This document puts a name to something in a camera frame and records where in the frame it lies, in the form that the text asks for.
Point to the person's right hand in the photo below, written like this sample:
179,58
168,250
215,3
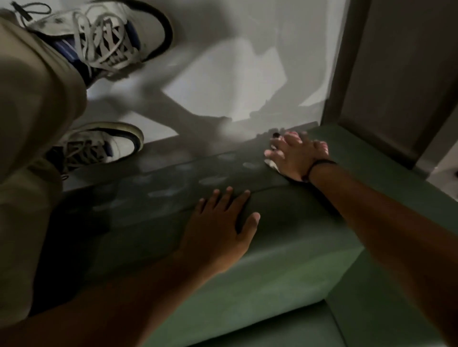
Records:
298,159

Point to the person's left hand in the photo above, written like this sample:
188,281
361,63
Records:
211,239

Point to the person's left thumb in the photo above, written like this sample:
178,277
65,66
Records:
249,225

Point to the person's left middle finger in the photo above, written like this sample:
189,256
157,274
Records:
226,198

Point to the person's left little finger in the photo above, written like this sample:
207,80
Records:
200,206

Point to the person's right thumb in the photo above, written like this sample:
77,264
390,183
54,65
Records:
273,153

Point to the white cleaning cloth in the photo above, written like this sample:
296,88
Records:
272,165

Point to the person's left forearm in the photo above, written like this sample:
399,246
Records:
107,307

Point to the person's right forearm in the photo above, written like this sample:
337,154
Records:
386,232

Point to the black wristband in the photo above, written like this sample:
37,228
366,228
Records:
315,165

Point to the green sofa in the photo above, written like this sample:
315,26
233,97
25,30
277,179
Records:
286,268

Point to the white blue sneaker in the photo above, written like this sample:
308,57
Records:
107,32
100,144

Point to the brown wooden door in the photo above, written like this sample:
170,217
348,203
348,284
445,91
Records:
393,71

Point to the beige trousers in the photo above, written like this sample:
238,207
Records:
28,125

